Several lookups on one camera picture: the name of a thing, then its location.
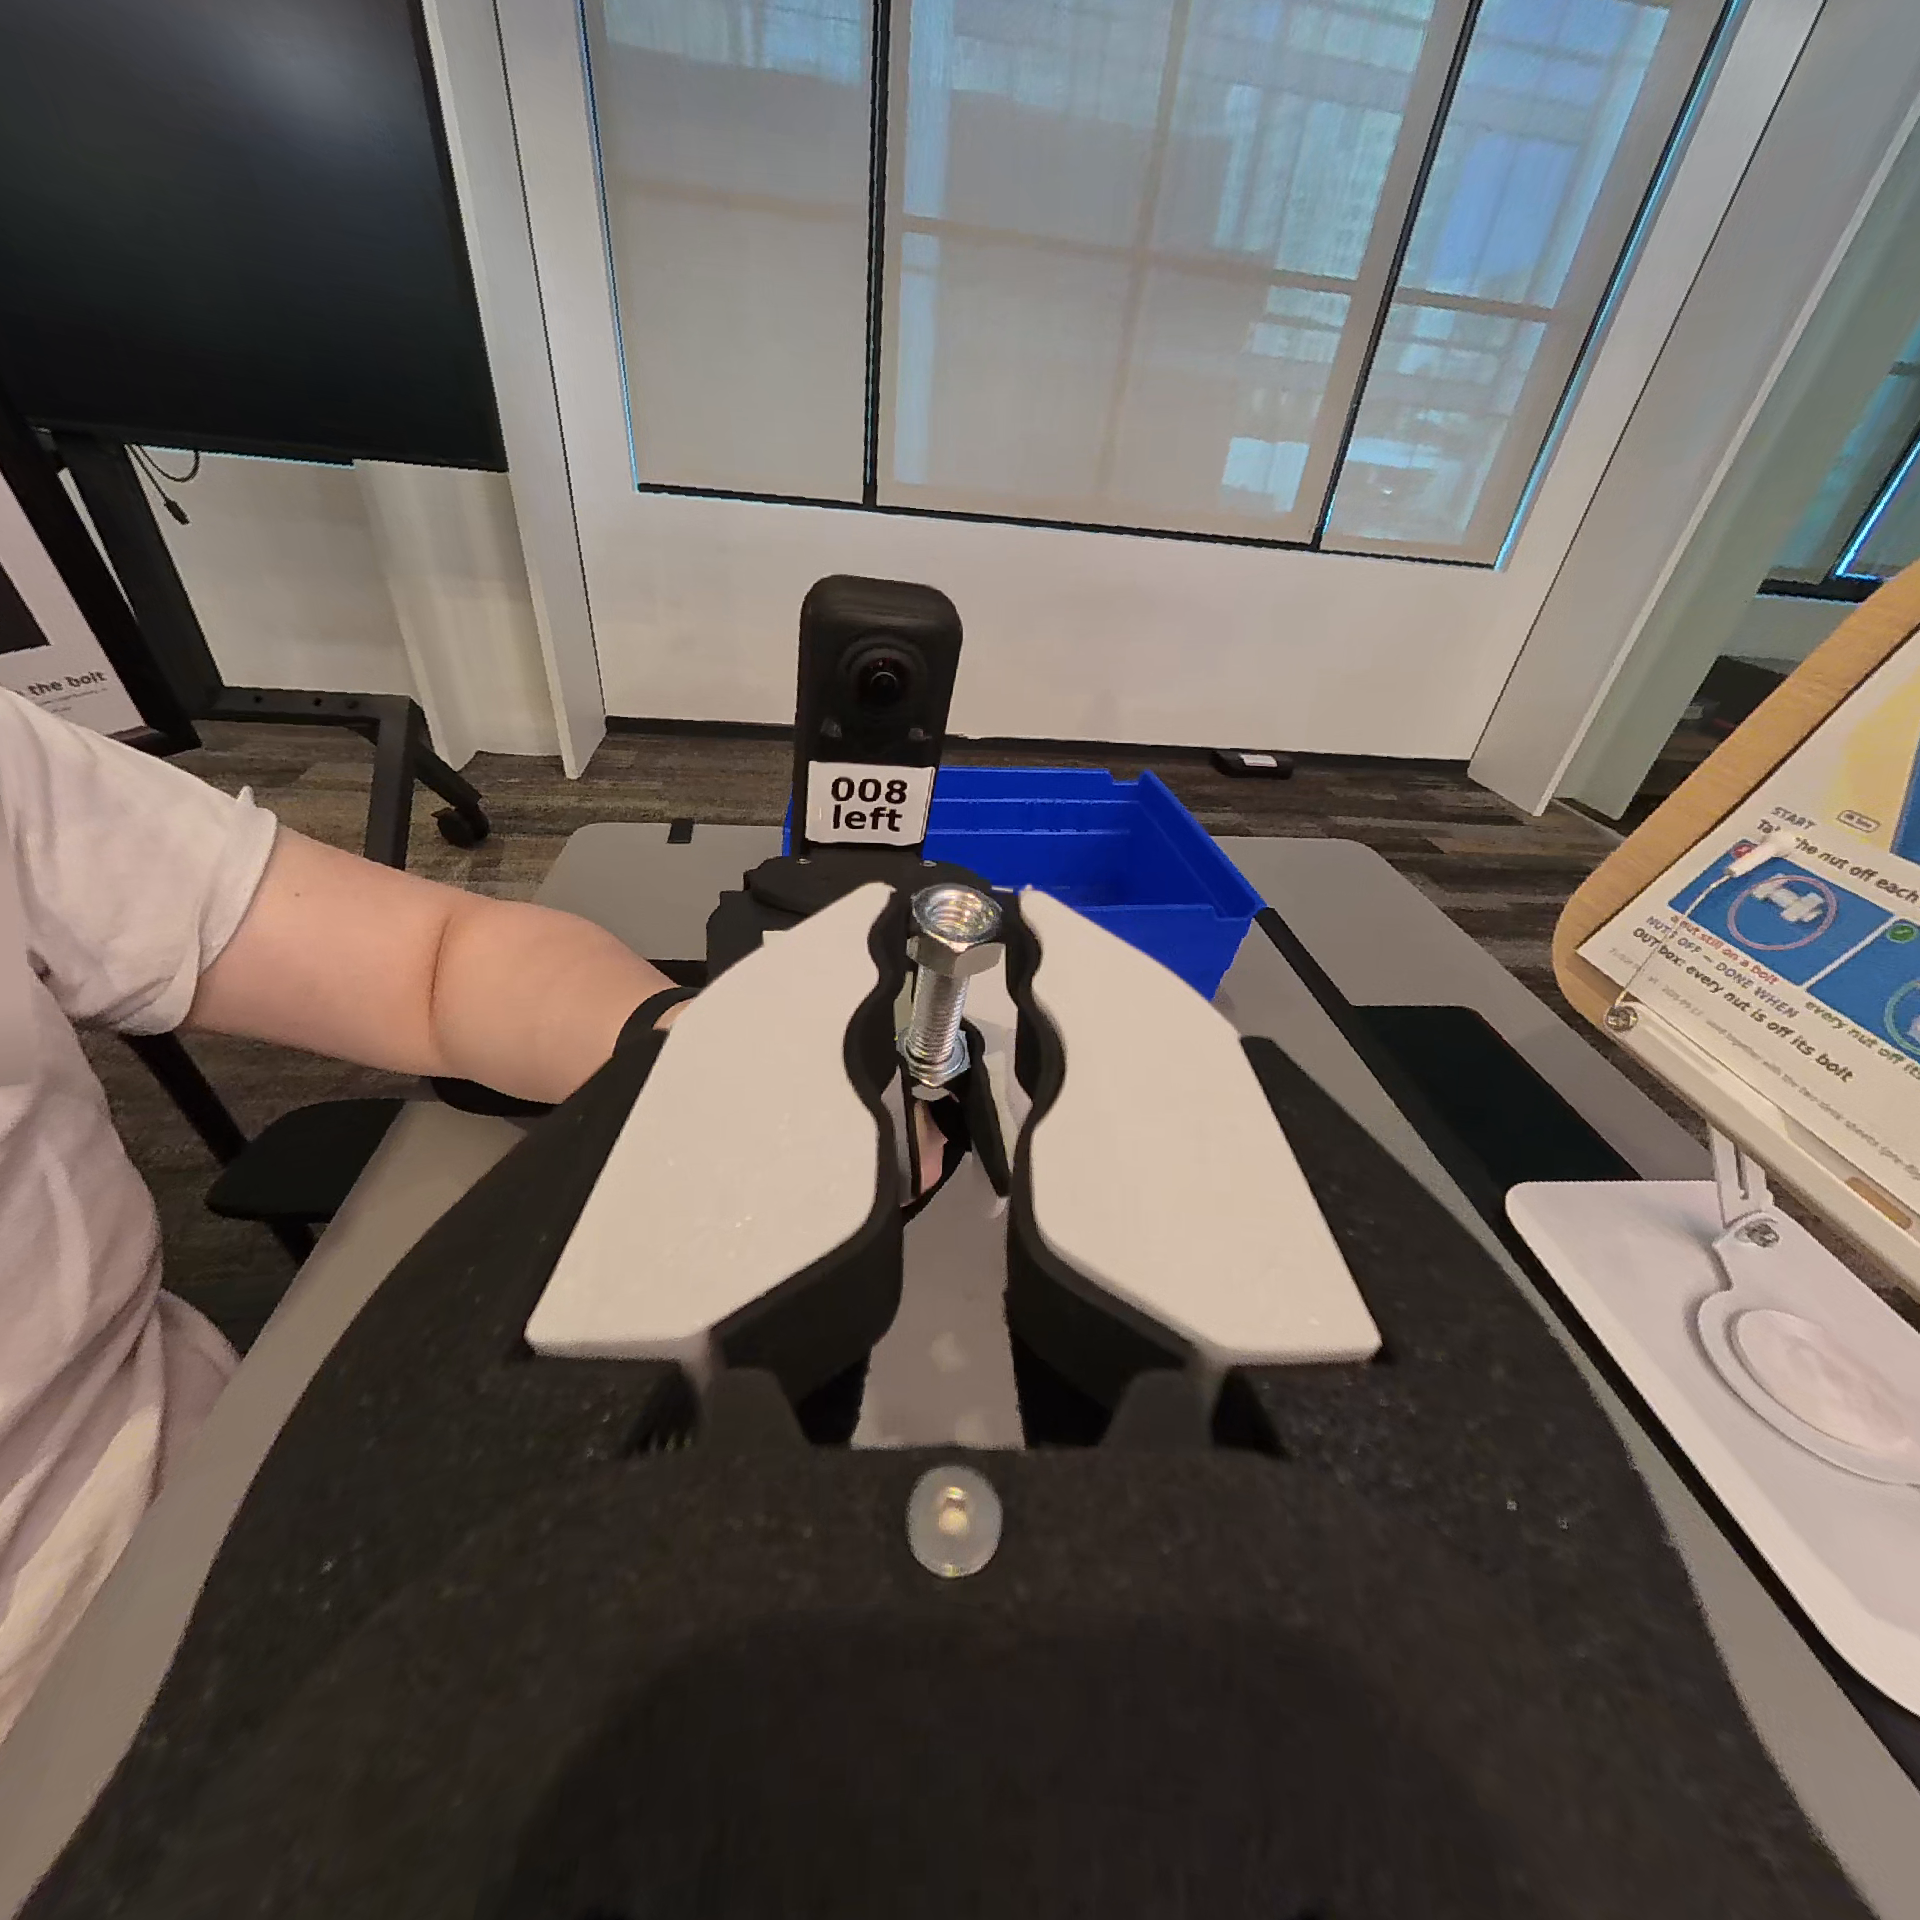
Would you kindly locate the printed instruction poster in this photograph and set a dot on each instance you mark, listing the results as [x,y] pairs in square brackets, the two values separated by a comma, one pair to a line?
[1799,960]

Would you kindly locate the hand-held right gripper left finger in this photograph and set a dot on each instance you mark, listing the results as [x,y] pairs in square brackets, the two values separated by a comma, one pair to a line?
[720,1169]

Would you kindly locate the wood and white document stand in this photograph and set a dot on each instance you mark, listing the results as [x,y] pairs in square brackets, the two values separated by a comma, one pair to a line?
[1649,1305]

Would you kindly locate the black wrist band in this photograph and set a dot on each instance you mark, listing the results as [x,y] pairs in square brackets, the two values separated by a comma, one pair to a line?
[652,1018]

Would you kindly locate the large black wall screen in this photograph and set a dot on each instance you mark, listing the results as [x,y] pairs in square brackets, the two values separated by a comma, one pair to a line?
[226,227]

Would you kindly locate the blue plastic bin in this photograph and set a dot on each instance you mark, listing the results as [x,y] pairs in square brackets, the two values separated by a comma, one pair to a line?
[1140,870]

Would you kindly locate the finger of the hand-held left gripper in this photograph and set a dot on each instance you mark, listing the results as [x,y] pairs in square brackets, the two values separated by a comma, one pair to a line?
[985,1117]
[911,1139]

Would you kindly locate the silver hex bolt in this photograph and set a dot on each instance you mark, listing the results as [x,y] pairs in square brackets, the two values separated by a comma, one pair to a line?
[944,1012]

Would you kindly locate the person's light clothing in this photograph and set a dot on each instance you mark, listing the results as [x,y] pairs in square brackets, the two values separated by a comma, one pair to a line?
[91,1126]

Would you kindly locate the person's left hand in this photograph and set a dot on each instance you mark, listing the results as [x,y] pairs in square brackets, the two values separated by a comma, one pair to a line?
[931,1149]

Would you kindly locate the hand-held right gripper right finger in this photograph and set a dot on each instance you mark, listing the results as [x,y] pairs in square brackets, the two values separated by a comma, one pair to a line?
[1200,1200]

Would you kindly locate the large glass window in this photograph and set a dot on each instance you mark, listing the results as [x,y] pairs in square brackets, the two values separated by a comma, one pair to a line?
[1125,254]

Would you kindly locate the person's left forearm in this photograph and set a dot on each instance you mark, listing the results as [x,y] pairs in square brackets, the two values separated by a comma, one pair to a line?
[449,976]

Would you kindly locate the black metal screen stand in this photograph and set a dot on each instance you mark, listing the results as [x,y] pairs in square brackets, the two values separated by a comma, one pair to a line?
[151,630]

